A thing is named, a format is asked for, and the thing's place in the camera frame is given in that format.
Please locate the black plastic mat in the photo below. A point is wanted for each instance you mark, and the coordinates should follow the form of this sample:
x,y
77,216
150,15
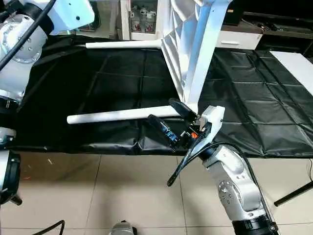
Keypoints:
x,y
122,78

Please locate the white glass door cabinet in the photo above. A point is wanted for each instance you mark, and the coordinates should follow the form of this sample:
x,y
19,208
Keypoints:
x,y
142,19

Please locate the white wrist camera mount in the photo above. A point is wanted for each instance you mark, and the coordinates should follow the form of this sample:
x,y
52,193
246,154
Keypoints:
x,y
73,12
212,117

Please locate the white drawer unit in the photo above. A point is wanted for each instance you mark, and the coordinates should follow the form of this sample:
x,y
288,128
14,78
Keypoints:
x,y
244,39

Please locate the white side table black legs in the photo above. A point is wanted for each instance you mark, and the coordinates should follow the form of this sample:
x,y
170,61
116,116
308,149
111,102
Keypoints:
x,y
293,68

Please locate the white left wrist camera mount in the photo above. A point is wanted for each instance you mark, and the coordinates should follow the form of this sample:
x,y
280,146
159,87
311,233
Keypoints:
x,y
73,12

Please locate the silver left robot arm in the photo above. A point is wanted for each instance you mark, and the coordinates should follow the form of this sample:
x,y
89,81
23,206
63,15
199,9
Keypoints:
x,y
19,44

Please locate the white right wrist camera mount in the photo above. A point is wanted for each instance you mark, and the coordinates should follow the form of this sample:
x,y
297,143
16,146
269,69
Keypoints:
x,y
212,117

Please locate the white plastic table top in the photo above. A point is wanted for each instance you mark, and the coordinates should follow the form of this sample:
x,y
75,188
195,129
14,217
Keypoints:
x,y
195,58

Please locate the white plastic table leg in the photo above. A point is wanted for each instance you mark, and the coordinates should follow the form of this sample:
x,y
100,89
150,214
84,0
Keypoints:
x,y
107,117
122,44

